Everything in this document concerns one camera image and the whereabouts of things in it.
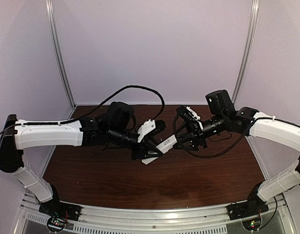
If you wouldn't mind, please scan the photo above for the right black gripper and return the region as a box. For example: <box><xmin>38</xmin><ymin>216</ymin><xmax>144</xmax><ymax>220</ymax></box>
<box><xmin>170</xmin><ymin>112</ymin><xmax>227</xmax><ymax>152</ymax></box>

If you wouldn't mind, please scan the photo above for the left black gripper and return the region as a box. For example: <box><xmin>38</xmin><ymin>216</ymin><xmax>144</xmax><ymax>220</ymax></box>
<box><xmin>108</xmin><ymin>125</ymin><xmax>163</xmax><ymax>160</ymax></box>

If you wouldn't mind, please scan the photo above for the white remote control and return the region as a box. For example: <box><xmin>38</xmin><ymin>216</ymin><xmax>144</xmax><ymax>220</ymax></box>
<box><xmin>142</xmin><ymin>135</ymin><xmax>177</xmax><ymax>165</ymax></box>

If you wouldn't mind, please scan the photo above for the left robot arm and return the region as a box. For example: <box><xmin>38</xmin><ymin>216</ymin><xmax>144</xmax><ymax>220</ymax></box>
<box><xmin>0</xmin><ymin>102</ymin><xmax>163</xmax><ymax>216</ymax></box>

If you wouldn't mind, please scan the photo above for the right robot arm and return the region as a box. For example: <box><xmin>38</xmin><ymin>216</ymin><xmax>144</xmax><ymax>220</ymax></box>
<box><xmin>173</xmin><ymin>90</ymin><xmax>300</xmax><ymax>215</ymax></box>

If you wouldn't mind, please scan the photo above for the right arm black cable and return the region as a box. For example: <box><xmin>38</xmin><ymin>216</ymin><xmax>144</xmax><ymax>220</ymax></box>
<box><xmin>173</xmin><ymin>113</ymin><xmax>245</xmax><ymax>158</ymax></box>

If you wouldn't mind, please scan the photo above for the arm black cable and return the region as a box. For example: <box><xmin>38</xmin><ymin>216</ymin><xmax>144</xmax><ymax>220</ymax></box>
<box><xmin>0</xmin><ymin>85</ymin><xmax>165</xmax><ymax>144</ymax></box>
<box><xmin>173</xmin><ymin>113</ymin><xmax>245</xmax><ymax>158</ymax></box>

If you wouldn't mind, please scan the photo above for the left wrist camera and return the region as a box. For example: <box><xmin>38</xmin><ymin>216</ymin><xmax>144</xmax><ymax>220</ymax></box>
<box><xmin>137</xmin><ymin>119</ymin><xmax>166</xmax><ymax>143</ymax></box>

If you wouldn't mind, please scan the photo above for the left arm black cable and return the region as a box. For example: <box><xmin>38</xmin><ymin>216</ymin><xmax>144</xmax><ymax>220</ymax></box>
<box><xmin>0</xmin><ymin>85</ymin><xmax>165</xmax><ymax>144</ymax></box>

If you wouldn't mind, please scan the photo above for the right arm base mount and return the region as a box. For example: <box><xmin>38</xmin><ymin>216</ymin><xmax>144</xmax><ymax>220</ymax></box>
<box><xmin>227</xmin><ymin>200</ymin><xmax>269</xmax><ymax>220</ymax></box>

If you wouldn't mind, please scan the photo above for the right aluminium frame post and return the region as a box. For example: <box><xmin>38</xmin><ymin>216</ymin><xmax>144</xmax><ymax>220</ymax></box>
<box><xmin>232</xmin><ymin>0</ymin><xmax>270</xmax><ymax>180</ymax></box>

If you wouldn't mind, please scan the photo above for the aluminium frame post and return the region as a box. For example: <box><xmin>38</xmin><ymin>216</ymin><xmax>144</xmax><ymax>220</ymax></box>
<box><xmin>37</xmin><ymin>0</ymin><xmax>76</xmax><ymax>181</ymax></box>
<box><xmin>232</xmin><ymin>0</ymin><xmax>270</xmax><ymax>180</ymax></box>

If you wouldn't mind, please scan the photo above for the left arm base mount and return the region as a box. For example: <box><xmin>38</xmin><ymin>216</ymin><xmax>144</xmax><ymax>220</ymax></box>
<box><xmin>38</xmin><ymin>202</ymin><xmax>81</xmax><ymax>221</ymax></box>

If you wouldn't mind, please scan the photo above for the left aluminium frame post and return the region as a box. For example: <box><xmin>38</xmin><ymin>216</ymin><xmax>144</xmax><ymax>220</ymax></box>
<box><xmin>37</xmin><ymin>0</ymin><xmax>76</xmax><ymax>181</ymax></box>

